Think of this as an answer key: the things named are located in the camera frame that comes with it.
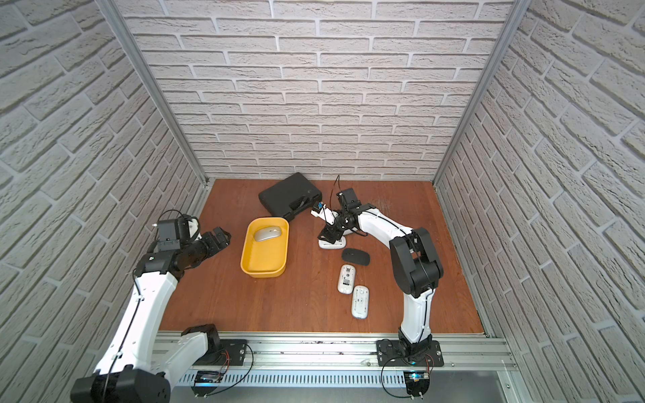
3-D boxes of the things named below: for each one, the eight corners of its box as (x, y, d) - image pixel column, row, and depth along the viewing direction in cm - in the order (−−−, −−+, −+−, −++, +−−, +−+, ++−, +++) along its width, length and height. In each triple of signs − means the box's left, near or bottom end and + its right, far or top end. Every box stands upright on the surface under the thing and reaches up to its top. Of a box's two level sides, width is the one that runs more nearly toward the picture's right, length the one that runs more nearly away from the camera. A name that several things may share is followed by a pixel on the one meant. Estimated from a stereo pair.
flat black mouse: (340, 260, 96) (340, 258, 94) (343, 248, 99) (343, 246, 98) (368, 267, 94) (369, 264, 93) (370, 255, 98) (371, 252, 96)
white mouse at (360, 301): (351, 318, 82) (352, 316, 80) (350, 287, 89) (350, 284, 87) (370, 318, 82) (371, 316, 80) (367, 287, 89) (368, 285, 87)
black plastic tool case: (260, 200, 113) (258, 191, 109) (297, 177, 123) (296, 168, 119) (287, 226, 105) (286, 217, 100) (325, 198, 115) (325, 189, 110)
